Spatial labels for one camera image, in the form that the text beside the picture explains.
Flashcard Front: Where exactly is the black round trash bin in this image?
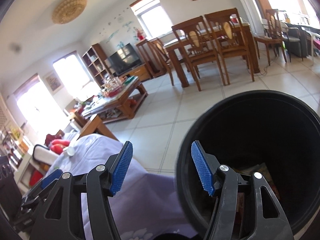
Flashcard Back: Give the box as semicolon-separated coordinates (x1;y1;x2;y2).
176;90;319;239

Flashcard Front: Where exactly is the white side shelf unit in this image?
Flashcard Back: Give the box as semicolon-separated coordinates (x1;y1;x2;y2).
14;152;46;195

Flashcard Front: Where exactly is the red cushion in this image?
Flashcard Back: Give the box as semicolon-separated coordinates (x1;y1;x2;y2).
50;139;70;155

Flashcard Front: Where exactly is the wooden sofa with cushions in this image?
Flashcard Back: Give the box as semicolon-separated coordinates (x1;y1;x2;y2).
32;113;119;167

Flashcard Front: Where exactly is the purple floral tablecloth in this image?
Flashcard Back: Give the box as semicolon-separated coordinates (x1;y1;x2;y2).
47;134;197;239

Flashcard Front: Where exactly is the wooden coffee table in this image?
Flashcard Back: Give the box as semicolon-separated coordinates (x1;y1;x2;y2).
73;77;148;127

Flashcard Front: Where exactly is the small framed flower picture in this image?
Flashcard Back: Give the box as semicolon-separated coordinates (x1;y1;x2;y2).
43;70;64;95

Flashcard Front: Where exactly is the tall wooden plant stand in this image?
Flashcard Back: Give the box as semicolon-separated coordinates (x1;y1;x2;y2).
135;39;167;78

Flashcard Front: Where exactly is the wooden tv cabinet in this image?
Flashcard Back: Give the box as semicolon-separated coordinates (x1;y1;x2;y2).
120;64;152;82

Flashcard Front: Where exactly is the black flat television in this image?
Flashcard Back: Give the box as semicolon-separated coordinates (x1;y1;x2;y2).
107;43;142;75

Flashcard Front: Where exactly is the wooden dining chair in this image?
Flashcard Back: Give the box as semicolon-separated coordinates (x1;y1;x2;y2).
204;8;254;85
171;16;226;90

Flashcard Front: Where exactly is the wooden bookshelf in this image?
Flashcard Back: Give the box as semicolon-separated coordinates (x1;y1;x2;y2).
82;43;111;87

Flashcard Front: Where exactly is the wooden dining table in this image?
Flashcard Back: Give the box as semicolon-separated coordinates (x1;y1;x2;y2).
163;22;261;88

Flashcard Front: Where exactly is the wooden chair by doorway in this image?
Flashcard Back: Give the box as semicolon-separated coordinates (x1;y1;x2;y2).
254;9;287;66

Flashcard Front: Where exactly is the white standing air conditioner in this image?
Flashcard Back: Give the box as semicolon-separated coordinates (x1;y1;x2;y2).
240;0;264;35

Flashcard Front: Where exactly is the gold round ceiling lamp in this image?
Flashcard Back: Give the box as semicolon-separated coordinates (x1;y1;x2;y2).
52;0;87;24

